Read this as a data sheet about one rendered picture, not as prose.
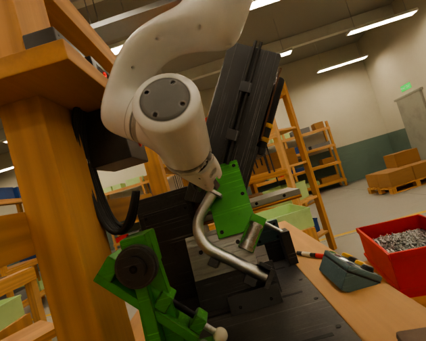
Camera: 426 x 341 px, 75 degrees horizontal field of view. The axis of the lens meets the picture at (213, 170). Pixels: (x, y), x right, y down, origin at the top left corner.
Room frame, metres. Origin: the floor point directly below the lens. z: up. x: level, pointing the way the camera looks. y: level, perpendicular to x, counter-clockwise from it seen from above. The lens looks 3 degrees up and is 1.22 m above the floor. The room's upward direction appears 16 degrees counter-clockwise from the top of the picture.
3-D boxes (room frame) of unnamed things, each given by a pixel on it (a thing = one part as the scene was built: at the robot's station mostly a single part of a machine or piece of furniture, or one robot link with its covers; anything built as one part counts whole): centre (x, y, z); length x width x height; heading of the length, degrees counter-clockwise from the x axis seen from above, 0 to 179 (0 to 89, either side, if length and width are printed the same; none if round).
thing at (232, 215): (0.84, -0.02, 1.17); 0.13 x 0.12 x 0.20; 179
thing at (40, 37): (0.63, 0.27, 1.59); 0.15 x 0.07 x 0.07; 179
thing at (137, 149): (0.81, 0.25, 1.42); 0.17 x 0.12 x 0.15; 179
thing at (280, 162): (4.35, -0.34, 1.19); 2.30 x 0.55 x 2.39; 37
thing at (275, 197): (0.99, -0.06, 1.11); 0.39 x 0.16 x 0.03; 89
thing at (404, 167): (6.18, -3.97, 0.37); 1.20 x 0.80 x 0.74; 95
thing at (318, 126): (9.30, -2.48, 1.12); 3.16 x 0.54 x 2.24; 87
